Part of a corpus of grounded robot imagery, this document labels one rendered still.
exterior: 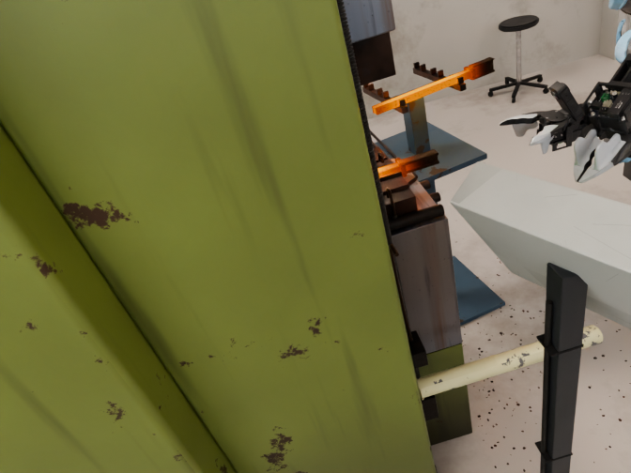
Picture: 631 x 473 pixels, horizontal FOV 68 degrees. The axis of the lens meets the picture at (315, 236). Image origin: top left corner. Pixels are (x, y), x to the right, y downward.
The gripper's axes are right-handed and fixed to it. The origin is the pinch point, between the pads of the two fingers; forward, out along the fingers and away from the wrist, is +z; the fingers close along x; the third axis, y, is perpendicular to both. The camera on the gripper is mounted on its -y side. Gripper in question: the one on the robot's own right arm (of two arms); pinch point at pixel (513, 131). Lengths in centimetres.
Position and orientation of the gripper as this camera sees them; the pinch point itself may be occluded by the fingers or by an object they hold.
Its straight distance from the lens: 131.8
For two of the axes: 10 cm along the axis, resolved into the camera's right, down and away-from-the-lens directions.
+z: -9.5, 3.0, 0.1
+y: 2.5, 7.9, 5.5
